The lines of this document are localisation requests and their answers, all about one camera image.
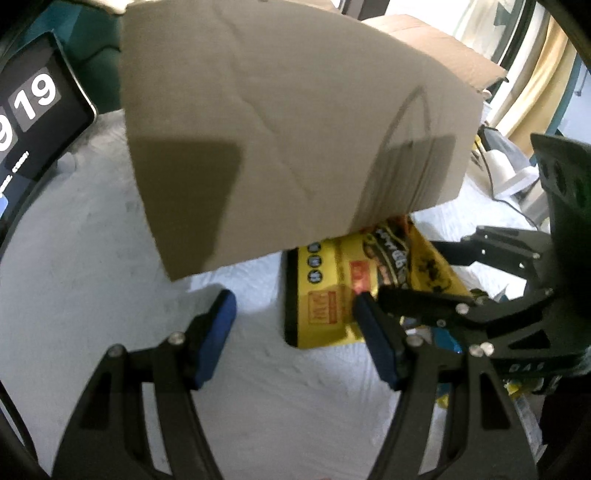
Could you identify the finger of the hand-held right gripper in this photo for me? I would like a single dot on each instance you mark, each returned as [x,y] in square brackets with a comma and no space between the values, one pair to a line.
[461,314]
[503,247]

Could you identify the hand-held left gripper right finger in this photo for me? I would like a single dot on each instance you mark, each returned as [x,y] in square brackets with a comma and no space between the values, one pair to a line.
[376,341]

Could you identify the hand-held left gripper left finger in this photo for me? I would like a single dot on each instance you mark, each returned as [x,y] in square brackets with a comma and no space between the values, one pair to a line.
[214,337]

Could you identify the yellow and black snack packet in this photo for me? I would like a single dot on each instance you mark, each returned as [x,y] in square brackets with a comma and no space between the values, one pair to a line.
[323,286]

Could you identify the brown cardboard box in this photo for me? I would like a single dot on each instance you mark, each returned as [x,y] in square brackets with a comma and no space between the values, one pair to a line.
[277,115]

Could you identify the yellow curtain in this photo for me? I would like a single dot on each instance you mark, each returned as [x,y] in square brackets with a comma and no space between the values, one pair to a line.
[535,83]

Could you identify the black tablet with clock display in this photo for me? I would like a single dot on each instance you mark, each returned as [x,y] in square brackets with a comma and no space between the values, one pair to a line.
[37,115]

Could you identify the teal curtain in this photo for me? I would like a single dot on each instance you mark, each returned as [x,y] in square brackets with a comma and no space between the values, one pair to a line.
[92,55]

